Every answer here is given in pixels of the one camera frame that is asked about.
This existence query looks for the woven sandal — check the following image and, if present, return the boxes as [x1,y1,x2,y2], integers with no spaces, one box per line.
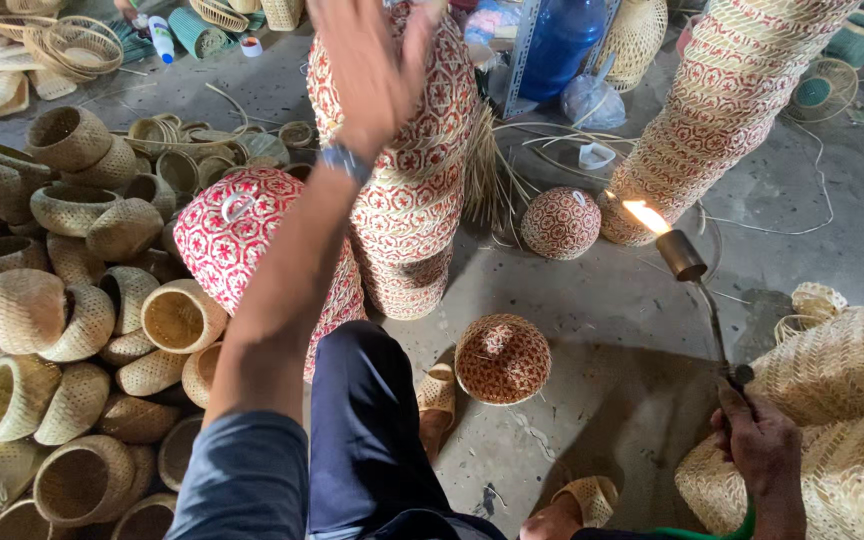
[549,474,619,529]
[415,363,457,455]

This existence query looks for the heap of pale woven covers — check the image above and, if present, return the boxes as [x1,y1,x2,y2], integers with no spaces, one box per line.
[674,281,864,540]

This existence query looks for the person's right hand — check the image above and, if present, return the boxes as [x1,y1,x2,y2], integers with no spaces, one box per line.
[709,378,804,498]

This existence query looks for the pile of bamboo rings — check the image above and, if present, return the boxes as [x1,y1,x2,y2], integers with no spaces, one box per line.
[126,111,318,198]

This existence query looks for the small red patterned dome basket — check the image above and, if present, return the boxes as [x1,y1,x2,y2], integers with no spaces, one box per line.
[519,186,603,261]

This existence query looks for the white plastic cup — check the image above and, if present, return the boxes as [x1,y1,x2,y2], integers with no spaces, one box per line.
[577,141,618,171]

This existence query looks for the row of natural woven bins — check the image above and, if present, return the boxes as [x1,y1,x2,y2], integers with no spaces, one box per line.
[189,0,306,34]

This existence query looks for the white cord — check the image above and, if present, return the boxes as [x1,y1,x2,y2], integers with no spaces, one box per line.
[700,118,836,237]

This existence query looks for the stack of red patterned baskets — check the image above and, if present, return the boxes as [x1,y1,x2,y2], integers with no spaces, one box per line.
[304,0,480,323]

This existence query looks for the small woven ring basket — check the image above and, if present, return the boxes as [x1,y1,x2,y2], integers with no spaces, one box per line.
[772,282,850,346]

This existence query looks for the blue-grey wrist watch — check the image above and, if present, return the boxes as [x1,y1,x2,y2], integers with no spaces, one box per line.
[318,142,375,186]

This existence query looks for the pile of shallow woven trays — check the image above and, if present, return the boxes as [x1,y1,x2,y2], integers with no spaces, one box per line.
[0,0,127,119]

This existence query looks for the natural open-weave lamp basket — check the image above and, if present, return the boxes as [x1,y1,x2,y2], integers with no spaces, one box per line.
[595,0,670,93]

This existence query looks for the open frame basket green base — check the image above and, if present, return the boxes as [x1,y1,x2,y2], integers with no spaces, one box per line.
[782,57,860,124]

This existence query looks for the leaning stack of red baskets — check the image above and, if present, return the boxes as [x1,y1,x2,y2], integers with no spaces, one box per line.
[597,0,862,249]

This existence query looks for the large red patterned basket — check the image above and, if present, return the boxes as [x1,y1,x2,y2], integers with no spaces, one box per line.
[173,166,369,385]

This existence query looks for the person's left hand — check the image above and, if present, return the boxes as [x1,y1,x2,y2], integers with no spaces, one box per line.
[310,0,446,163]

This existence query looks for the green gas hose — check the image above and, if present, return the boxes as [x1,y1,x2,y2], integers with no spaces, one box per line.
[653,498,758,540]

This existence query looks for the person's dark trouser leg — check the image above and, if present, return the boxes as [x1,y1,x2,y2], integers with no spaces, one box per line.
[306,321,510,540]

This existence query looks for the bundle of bamboo strips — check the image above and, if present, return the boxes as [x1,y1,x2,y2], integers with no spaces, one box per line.
[463,99,532,228]

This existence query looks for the green rolled mat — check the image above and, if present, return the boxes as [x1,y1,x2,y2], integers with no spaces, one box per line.
[167,5,251,60]

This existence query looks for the metal gas torch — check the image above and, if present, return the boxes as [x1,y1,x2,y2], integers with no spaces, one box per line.
[653,228,756,388]

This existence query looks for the clear plastic bag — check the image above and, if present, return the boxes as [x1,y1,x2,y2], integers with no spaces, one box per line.
[560,72,627,132]

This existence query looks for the brown woven dome basket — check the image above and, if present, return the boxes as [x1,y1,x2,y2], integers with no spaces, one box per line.
[453,312,553,408]

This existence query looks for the blue water jug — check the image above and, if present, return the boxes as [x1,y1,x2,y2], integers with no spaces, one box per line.
[518,0,610,104]

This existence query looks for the white bottle with blue cap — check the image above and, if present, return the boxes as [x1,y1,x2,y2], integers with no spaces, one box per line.
[147,14,177,66]

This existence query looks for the green woven basket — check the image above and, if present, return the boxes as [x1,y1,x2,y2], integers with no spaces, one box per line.
[824,9,864,71]

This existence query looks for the heap of natural woven baskets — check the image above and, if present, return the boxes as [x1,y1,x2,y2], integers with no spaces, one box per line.
[0,103,232,540]

